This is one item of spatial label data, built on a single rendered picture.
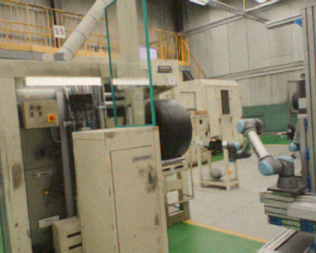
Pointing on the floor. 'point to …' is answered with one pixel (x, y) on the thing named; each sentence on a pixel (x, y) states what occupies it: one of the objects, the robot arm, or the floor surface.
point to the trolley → (293, 106)
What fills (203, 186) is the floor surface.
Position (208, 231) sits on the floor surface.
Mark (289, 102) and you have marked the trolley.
